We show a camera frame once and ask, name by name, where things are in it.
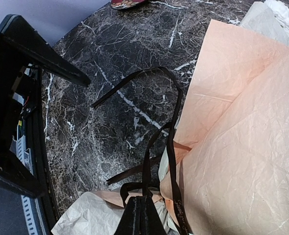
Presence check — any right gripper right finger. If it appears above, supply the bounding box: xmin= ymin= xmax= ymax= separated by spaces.
xmin=140 ymin=196 xmax=167 ymax=235

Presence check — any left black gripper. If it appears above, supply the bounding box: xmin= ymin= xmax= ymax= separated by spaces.
xmin=0 ymin=14 xmax=90 ymax=198

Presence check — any white slotted cable duct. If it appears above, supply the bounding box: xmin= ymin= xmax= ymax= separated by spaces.
xmin=10 ymin=135 xmax=38 ymax=235

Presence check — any peach wrapping paper sheet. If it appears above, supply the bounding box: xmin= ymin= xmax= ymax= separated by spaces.
xmin=50 ymin=2 xmax=289 ymax=235

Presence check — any black twine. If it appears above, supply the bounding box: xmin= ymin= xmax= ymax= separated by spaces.
xmin=91 ymin=66 xmax=193 ymax=235

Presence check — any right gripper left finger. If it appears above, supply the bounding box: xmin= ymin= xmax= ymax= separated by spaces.
xmin=115 ymin=197 xmax=141 ymax=235

